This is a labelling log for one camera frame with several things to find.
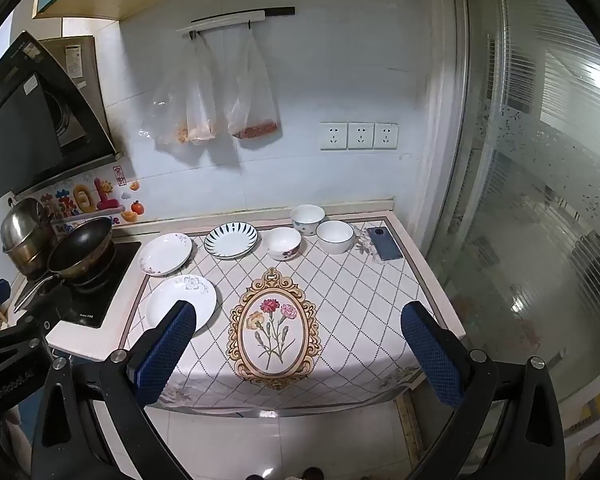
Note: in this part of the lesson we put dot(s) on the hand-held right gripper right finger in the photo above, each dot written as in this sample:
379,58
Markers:
430,355

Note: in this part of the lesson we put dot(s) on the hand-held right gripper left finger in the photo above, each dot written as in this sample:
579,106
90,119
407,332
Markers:
166,350

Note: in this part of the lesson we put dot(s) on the blue striped white bowl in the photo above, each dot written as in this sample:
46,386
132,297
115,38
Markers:
170,296

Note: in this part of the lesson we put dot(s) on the small white floral plate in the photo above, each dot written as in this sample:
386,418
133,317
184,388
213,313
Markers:
166,255

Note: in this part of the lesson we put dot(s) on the blue striped white plate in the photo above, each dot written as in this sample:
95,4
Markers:
231,240

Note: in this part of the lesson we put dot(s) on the white bowl dark rim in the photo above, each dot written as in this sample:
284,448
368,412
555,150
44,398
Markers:
335,236

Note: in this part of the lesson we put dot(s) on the white bowl red floral print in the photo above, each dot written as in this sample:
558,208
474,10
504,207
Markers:
282,242

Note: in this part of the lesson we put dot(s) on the white bowl blue print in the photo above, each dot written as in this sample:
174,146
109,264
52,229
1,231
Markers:
307,219

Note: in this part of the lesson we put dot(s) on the black induction cooktop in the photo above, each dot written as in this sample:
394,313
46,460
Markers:
107,280

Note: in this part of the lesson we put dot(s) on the black frying pan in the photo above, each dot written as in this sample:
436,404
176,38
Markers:
80,247

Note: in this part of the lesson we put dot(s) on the steel pot with lid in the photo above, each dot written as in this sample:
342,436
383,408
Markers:
20,227

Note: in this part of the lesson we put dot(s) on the floral diamond pattern tablecloth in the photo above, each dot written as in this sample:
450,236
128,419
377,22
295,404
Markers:
350,305

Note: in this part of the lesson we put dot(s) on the blue smartphone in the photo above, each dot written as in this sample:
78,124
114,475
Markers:
385,243

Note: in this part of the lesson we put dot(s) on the black range hood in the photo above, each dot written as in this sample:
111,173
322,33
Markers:
25,125

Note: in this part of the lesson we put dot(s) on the stainless steel hood chimney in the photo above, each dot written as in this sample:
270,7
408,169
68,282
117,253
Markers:
77,57

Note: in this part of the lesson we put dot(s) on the clear plastic bag red contents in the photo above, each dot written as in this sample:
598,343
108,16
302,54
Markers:
250,100

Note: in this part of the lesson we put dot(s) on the colourful wall stickers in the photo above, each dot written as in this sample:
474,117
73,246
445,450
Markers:
82,197

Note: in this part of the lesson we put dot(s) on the white wall socket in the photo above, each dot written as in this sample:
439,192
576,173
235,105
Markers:
334,136
385,135
360,135

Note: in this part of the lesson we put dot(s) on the wall hook rail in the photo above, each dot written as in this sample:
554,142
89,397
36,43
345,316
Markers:
230,19

